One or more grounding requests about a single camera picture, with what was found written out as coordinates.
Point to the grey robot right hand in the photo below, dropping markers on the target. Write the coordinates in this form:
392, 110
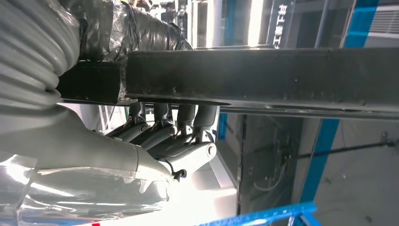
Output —
78, 146

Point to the dark sign with white text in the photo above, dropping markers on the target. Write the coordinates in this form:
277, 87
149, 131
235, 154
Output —
280, 25

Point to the blue metal shelf rack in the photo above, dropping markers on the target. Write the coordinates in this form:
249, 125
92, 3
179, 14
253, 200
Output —
265, 215

